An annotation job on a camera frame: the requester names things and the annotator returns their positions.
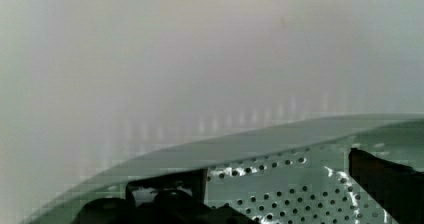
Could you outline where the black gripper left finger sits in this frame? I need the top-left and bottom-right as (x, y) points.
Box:
(78, 169), (257, 224)

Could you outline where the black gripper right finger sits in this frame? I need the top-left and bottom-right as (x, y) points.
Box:
(348, 148), (424, 224)

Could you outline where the green plastic strainer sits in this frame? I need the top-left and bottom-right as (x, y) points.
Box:
(21, 114), (423, 224)

